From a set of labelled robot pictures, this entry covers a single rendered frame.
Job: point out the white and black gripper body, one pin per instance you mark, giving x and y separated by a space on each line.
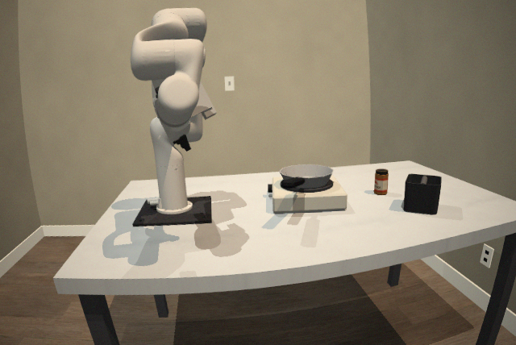
174 133

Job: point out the dark grey frying pan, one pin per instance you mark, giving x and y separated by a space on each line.
305 176

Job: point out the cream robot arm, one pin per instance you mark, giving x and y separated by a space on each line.
176 67

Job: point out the small brown spice jar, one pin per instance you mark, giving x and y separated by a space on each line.
381 181

